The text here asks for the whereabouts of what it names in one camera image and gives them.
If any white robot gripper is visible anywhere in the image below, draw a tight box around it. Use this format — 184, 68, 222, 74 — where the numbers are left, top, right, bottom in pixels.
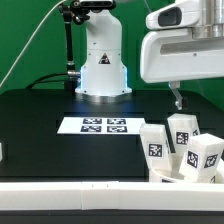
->
140, 0, 224, 110

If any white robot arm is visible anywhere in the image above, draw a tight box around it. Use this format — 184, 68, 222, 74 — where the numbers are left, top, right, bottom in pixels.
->
71, 0, 224, 110

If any white marker sheet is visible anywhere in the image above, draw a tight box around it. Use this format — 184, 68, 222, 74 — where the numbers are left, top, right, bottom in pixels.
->
57, 117, 145, 135

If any white L-shaped fence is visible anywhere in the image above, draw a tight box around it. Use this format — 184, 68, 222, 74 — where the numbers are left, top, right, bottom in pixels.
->
0, 182, 224, 211

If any white block at left edge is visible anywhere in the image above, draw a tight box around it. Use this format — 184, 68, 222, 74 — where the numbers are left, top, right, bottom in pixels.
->
0, 142, 3, 162

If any grey cable right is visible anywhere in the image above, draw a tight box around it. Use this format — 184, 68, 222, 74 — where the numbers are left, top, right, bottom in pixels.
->
196, 79, 208, 98

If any black camera stand pole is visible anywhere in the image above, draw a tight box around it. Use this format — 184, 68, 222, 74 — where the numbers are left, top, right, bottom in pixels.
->
59, 0, 89, 95

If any black cable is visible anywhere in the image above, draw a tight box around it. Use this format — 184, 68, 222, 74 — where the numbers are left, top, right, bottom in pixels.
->
25, 72, 70, 90

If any white cable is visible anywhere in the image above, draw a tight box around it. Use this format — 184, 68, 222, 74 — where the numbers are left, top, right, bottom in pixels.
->
0, 0, 68, 88

